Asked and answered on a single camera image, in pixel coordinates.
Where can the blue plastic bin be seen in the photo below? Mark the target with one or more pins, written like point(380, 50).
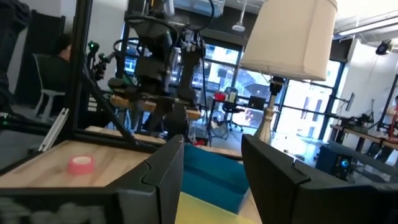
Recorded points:
point(214, 180)

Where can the black box with blue light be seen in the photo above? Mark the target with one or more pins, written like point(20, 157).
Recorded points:
point(329, 158)

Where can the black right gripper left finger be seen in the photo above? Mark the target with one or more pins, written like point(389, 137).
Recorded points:
point(164, 186)

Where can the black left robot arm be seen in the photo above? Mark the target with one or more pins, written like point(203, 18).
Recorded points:
point(189, 77)

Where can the yellow plastic bin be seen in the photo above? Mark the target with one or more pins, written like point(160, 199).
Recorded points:
point(199, 211)

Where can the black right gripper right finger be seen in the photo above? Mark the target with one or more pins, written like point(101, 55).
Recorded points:
point(270, 180)

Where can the pink tape roll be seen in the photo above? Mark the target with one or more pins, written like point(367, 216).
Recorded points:
point(81, 165)

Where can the black office chair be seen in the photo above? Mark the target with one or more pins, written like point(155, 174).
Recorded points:
point(231, 107)

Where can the white aluminium bar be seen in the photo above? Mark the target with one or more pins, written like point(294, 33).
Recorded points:
point(56, 127)

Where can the silver lamp base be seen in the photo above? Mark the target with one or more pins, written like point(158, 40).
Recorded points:
point(267, 124)

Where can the black partition panel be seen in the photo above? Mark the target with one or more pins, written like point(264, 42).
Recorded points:
point(40, 31)

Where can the white office chair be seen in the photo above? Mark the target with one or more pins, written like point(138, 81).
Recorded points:
point(46, 93)

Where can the wooden background table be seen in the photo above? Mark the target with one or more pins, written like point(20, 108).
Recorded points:
point(357, 132)

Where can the white pendant ceiling fixture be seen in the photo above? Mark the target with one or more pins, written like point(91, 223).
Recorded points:
point(238, 27)

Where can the background monitor on arm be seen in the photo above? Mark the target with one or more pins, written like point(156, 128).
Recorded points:
point(350, 102)

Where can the black ceiling camera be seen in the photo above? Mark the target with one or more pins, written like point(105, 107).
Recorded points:
point(383, 48)

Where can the white lamp shade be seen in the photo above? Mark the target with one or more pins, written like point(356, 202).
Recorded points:
point(289, 37)

